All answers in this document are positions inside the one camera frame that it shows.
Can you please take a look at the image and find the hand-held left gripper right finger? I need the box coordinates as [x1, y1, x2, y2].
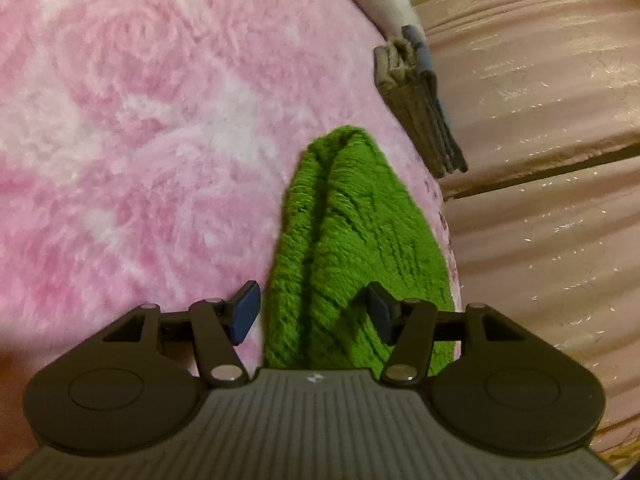
[366, 281, 523, 386]

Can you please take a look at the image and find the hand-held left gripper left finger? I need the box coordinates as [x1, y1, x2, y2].
[102, 281, 262, 388]

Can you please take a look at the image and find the pink curtain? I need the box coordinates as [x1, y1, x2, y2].
[414, 0, 640, 466]

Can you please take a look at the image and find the folded beige cloth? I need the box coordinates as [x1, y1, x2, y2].
[372, 37, 463, 179]

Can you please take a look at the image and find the pink floral blanket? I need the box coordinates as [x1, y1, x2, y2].
[0, 0, 453, 376]

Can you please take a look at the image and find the green knit vest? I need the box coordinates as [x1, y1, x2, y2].
[262, 125, 458, 378]

